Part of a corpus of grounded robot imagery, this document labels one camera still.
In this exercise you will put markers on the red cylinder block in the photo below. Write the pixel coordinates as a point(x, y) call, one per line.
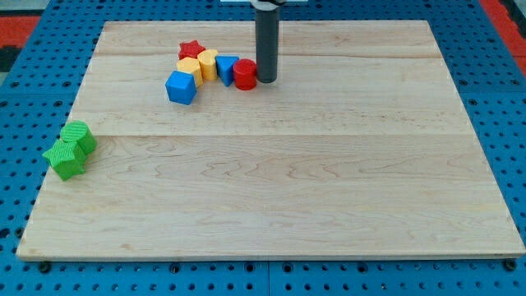
point(244, 74)

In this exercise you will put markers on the blue triangle block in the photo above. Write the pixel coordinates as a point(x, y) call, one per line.
point(224, 65)

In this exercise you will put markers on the light wooden board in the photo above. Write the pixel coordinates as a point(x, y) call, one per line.
point(361, 150)

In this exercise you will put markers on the blue cube block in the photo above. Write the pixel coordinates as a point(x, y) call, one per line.
point(181, 87)

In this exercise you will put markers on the yellow cylinder block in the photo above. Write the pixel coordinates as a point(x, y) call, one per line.
point(207, 61)

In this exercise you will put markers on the yellow pentagon block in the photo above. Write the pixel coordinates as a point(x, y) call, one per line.
point(191, 66)

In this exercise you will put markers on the red star block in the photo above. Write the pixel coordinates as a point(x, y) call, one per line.
point(190, 49)

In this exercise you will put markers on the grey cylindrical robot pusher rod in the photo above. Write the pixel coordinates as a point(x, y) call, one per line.
point(267, 43)

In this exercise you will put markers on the green cylinder block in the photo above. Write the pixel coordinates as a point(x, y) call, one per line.
point(79, 132)

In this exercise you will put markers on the green star block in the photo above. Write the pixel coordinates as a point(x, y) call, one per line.
point(67, 159)

